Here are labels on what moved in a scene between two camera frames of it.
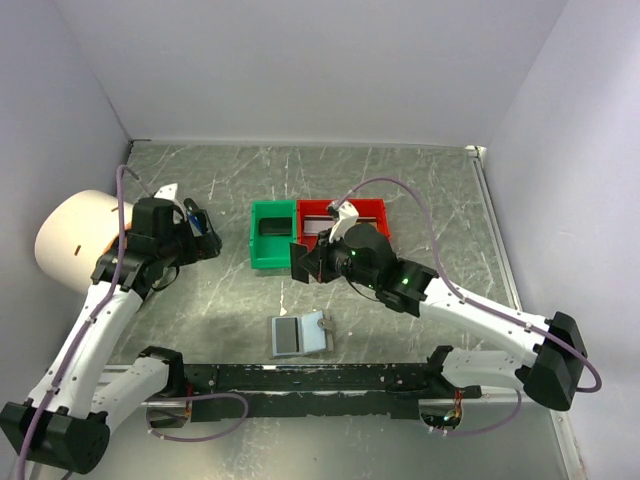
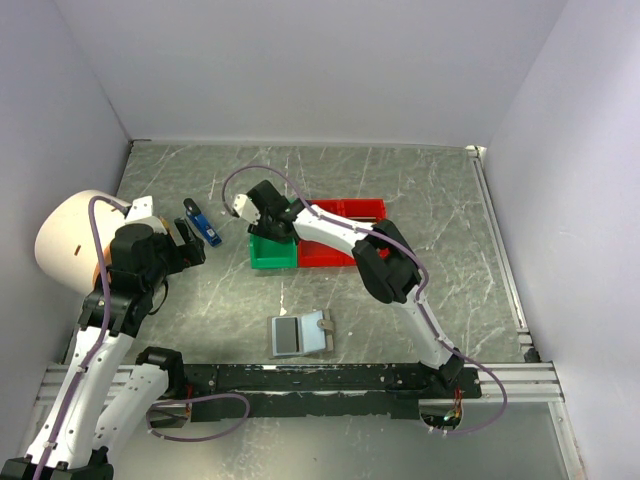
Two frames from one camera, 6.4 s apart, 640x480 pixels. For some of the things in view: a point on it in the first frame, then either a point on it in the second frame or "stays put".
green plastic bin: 271,251 stays put
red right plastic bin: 372,211 stays put
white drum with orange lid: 73,232 stays put
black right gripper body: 336,262 → 264,228
